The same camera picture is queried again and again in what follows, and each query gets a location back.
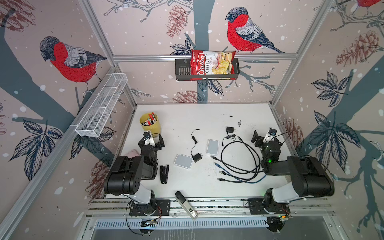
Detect red cassava chips bag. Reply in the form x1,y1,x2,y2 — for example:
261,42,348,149
191,50,236,74

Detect blue ethernet cable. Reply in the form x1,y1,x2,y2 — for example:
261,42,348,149
213,162,267,184

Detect white network switch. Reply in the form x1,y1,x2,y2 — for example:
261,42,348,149
174,154,194,169
207,139,220,156

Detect black grey remote device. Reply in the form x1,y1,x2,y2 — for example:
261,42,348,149
175,191,198,220

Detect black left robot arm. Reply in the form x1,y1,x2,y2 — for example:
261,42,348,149
104,132,165,217

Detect yellow cup with pens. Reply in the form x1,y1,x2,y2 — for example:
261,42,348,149
140,112,161,138

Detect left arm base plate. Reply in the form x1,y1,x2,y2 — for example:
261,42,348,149
128,199,171,217

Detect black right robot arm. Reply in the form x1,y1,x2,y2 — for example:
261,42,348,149
251,128,335,214

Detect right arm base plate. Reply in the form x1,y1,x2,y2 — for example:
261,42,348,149
245,198,291,215

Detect black stapler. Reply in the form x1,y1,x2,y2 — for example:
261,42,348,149
160,165,170,184

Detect black ethernet cable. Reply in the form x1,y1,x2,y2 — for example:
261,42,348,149
209,136,266,183

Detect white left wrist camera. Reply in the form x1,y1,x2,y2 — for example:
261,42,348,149
143,132,156,146

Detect black wall basket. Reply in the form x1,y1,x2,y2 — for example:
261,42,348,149
175,58,240,81

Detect white wire mesh shelf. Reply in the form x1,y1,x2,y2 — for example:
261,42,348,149
75,73,128,138

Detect black power adapter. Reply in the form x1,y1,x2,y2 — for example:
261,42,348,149
191,129,202,163
222,127,236,147

